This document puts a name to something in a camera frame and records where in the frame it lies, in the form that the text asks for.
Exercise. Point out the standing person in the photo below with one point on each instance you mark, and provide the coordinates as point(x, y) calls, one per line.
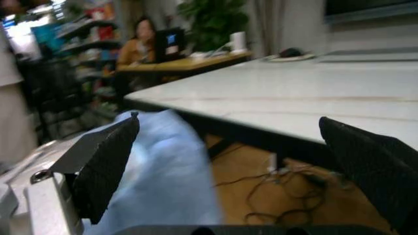
point(13, 98)

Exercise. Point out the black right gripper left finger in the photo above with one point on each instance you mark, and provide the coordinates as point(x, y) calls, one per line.
point(98, 169)

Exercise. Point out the black computer monitor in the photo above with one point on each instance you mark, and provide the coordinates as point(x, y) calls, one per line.
point(169, 44)

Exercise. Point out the green potted plant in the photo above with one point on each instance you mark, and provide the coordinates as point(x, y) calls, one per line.
point(214, 23)

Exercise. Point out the blue plastic trash bag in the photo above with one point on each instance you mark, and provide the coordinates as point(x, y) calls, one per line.
point(163, 171)

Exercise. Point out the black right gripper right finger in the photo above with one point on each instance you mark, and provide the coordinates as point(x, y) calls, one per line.
point(372, 166)

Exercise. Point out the white paper roll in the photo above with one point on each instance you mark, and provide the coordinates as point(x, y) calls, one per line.
point(237, 41)

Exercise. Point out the white table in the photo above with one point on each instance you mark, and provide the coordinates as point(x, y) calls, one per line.
point(294, 98)

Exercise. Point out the black office chair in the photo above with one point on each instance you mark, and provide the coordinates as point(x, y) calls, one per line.
point(54, 95)

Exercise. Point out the wooden desk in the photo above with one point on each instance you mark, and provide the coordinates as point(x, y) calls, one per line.
point(183, 62)

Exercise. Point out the wall screen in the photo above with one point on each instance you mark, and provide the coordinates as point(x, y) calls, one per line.
point(370, 9)

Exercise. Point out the dark object on plate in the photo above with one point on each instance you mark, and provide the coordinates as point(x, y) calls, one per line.
point(292, 54)

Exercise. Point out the black store shelf rack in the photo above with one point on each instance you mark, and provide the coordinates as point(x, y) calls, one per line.
point(93, 56)

